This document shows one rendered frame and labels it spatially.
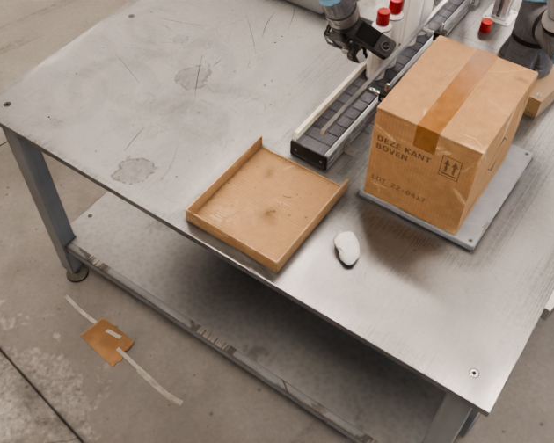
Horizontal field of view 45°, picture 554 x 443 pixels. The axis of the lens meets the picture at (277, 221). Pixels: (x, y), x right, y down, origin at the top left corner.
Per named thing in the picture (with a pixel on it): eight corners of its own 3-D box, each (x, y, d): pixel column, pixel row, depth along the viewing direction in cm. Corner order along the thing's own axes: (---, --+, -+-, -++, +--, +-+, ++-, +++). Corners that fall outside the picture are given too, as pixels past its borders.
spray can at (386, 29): (371, 67, 185) (380, 2, 169) (387, 74, 183) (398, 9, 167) (361, 76, 182) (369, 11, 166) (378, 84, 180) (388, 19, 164)
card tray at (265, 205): (261, 146, 173) (260, 134, 170) (346, 189, 164) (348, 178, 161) (186, 220, 158) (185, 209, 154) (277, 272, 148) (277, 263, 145)
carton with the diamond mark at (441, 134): (419, 119, 176) (440, 33, 155) (506, 157, 168) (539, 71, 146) (362, 191, 161) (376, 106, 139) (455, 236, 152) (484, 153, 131)
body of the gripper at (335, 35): (343, 20, 165) (332, -6, 153) (373, 32, 162) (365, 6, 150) (327, 47, 164) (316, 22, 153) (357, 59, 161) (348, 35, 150)
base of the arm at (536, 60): (513, 41, 193) (524, 10, 186) (561, 63, 187) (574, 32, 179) (485, 62, 186) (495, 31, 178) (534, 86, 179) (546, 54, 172)
